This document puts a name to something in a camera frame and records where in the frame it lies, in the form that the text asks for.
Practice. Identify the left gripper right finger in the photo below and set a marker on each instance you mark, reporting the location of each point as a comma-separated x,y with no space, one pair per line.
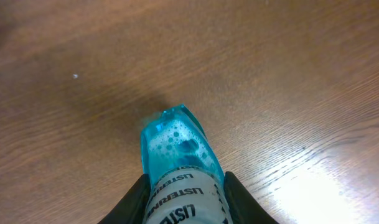
243,208

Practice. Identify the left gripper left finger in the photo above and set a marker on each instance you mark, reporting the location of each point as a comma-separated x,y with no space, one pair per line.
131,208

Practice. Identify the blue Listerine mouthwash bottle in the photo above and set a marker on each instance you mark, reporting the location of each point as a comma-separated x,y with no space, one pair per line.
185,176

